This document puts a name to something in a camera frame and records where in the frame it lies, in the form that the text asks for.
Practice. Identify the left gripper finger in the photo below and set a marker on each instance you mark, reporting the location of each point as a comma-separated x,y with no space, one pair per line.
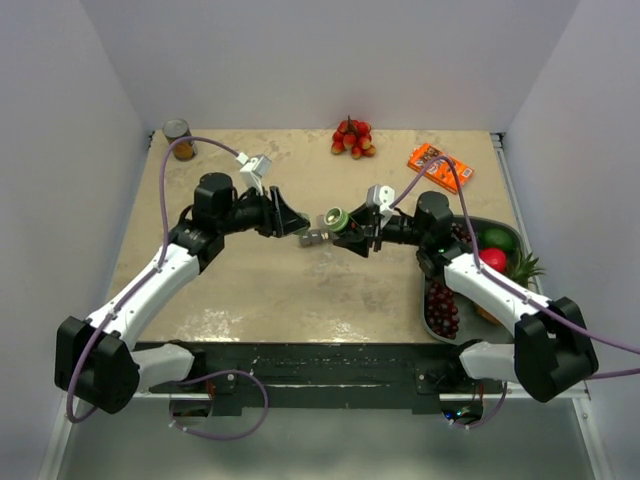
284,214
288,225

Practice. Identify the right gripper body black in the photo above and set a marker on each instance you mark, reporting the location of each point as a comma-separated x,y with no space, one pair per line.
400,229

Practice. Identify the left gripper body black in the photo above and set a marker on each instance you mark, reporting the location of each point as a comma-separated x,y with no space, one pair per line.
254,214

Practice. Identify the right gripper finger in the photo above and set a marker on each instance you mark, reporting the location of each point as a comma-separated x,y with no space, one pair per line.
362,217
357,243

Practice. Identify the green lidded pill bottle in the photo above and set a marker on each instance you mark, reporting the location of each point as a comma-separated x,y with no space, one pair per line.
339,222

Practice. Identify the green bottle lid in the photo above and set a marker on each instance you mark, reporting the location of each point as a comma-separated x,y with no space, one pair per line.
302,231

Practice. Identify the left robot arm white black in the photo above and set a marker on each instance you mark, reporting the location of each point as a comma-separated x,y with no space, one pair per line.
193,243

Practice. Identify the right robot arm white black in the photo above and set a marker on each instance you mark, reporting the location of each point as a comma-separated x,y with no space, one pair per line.
548,354

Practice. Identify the orange cardboard box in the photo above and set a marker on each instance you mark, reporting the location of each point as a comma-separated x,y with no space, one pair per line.
447,172

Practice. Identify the red toy fruit bunch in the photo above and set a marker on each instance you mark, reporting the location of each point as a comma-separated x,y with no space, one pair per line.
355,138

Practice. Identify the green toy avocado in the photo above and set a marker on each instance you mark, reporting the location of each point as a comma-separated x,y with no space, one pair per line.
499,239

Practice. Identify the dark red toy grapes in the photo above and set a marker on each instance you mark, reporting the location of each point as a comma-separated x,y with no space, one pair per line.
440,309

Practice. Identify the red toy apple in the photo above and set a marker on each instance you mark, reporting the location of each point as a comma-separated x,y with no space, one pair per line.
494,258

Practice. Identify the tin can fruit label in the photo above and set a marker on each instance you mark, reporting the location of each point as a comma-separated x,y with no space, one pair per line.
175,132

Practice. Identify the grey fruit tray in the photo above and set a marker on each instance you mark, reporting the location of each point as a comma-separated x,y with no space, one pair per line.
472,325

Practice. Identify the toy pineapple orange yellow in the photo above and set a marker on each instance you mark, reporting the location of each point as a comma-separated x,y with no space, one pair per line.
522,269

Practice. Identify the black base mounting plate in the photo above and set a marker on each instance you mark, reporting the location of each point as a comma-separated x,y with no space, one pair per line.
238,376

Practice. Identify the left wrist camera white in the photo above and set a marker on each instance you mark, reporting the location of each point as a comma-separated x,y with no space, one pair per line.
252,170

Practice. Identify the aluminium frame rail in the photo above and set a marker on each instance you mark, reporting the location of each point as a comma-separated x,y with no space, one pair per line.
108,381

